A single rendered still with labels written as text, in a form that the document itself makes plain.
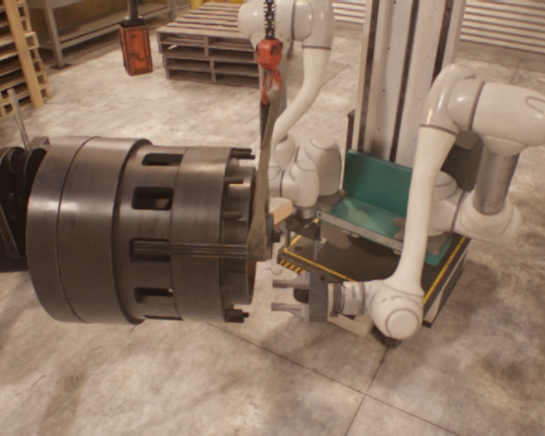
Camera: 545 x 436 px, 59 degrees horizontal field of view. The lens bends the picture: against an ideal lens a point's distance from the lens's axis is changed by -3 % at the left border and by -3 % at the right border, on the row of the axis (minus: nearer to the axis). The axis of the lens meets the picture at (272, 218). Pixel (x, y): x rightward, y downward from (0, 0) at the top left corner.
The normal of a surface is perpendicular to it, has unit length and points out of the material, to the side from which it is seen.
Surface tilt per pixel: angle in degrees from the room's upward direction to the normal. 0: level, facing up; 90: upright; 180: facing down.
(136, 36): 90
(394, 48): 90
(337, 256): 0
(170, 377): 0
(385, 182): 90
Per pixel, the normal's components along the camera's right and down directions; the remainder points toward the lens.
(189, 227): -0.04, -0.10
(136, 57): 0.47, 0.52
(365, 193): -0.58, 0.48
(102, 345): 0.00, -0.81
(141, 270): -0.05, 0.34
